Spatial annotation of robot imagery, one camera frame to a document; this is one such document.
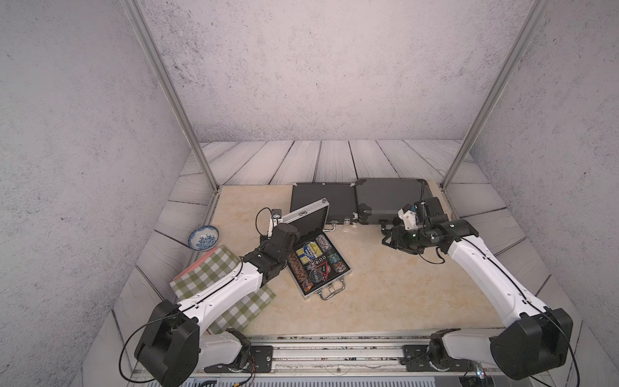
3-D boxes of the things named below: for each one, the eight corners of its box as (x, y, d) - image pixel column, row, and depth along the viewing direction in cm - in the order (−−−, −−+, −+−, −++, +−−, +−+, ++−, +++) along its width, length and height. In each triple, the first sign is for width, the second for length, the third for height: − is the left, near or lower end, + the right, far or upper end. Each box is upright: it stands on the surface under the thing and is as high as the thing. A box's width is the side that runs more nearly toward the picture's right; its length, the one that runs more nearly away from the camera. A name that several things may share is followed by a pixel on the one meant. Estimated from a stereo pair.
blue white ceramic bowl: (190, 251, 99) (185, 245, 96) (197, 231, 105) (193, 226, 102) (216, 251, 99) (212, 245, 96) (222, 231, 105) (219, 226, 102)
